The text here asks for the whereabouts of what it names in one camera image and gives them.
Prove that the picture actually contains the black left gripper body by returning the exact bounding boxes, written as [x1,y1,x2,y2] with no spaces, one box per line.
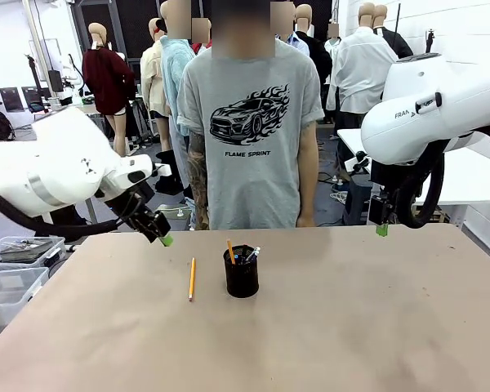
[136,209,172,244]

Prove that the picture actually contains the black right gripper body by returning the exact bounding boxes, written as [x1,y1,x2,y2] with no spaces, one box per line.
[368,194,394,226]

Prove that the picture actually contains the bare left forearm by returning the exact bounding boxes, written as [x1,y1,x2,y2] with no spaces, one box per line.
[296,121,319,214]

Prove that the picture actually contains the tattooed right forearm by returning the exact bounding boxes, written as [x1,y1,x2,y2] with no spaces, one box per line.
[185,130,211,212]

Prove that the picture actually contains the black mesh pen holder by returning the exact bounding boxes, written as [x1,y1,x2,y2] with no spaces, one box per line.
[222,244,260,299]

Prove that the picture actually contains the person's right hand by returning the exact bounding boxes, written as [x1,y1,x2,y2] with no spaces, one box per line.
[194,208,211,231]

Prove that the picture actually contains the yellow pencil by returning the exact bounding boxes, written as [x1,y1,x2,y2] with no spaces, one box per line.
[188,256,197,302]

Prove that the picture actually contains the white side table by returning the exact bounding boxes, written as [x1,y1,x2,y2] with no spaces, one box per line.
[336,127,490,229]

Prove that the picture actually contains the clear plastic bin with contents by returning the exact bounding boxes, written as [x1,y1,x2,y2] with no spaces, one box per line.
[0,235,67,267]

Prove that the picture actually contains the person in grey T-shirt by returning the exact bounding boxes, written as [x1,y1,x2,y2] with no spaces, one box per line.
[176,0,326,231]

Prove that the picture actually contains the mannequin in white shirt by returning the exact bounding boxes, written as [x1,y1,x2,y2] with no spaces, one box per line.
[325,2,399,126]

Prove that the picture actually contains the mannequin in blue fleece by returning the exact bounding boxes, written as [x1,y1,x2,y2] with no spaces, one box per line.
[159,0,197,197]

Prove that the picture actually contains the mannequin in cream jacket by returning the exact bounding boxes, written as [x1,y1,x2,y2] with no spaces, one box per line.
[140,17,173,153]

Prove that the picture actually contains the mannequin in maroon sweater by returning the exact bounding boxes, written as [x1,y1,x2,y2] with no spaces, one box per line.
[82,22,136,158]

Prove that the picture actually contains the clear plastic storage bin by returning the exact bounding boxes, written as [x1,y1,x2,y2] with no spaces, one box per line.
[0,265,51,341]

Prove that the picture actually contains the mannequin in black jacket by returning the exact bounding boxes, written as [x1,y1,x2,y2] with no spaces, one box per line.
[372,3,415,60]

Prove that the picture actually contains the mannequin in black coat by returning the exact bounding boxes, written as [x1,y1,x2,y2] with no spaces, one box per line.
[294,3,334,87]

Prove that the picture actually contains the figure in blue shirt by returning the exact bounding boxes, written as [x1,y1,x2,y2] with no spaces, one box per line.
[275,0,311,58]

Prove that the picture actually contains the mannequin in red jacket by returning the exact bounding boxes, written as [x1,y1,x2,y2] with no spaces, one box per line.
[191,17,213,56]

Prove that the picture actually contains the metal mannequin base plate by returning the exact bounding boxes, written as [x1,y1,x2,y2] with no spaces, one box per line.
[157,203,191,221]

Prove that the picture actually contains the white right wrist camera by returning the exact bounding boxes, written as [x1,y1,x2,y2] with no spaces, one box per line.
[352,151,372,175]

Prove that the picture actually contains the black right arm cable sleeve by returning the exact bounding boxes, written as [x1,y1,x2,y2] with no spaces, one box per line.
[394,136,447,229]

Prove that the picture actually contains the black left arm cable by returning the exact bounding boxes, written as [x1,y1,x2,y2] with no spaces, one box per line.
[0,185,126,238]

